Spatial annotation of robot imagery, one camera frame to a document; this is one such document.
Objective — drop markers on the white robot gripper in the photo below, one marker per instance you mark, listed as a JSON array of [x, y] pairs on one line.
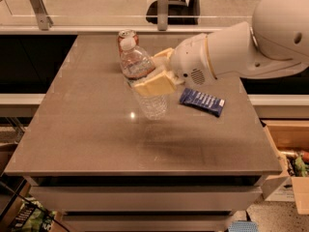
[[189, 60]]

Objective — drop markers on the clear plastic water bottle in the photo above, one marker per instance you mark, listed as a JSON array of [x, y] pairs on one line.
[[136, 64]]

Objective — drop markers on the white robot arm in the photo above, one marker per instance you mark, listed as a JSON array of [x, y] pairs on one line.
[[274, 44]]

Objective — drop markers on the orange soda can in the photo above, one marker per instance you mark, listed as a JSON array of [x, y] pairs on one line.
[[126, 33]]

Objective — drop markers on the blue snack bar wrapper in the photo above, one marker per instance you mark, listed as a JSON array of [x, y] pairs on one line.
[[202, 101]]

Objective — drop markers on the black office chair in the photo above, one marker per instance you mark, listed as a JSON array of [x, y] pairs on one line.
[[183, 12]]

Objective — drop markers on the glass barrier panel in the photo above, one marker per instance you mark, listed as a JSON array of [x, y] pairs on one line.
[[214, 13]]

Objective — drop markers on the cardboard box with items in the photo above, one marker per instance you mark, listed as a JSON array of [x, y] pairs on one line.
[[290, 141]]

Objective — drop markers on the upper grey drawer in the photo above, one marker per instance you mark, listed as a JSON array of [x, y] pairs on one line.
[[146, 199]]

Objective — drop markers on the grey drawer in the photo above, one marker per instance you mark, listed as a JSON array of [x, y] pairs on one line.
[[146, 199], [166, 223]]

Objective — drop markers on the blue perforated basket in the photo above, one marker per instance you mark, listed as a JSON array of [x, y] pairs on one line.
[[243, 226]]

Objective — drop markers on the lower grey drawer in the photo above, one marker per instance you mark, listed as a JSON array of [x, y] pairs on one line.
[[166, 223]]

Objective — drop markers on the green snack bag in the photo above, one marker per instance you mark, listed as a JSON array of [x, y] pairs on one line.
[[32, 217]]

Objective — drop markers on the middle metal glass bracket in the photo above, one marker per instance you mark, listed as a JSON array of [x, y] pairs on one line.
[[162, 15]]

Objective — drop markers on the metal glass bracket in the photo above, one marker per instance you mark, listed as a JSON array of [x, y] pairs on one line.
[[162, 15], [43, 19]]

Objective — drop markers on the left metal glass bracket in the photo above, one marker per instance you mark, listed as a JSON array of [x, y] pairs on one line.
[[43, 19]]

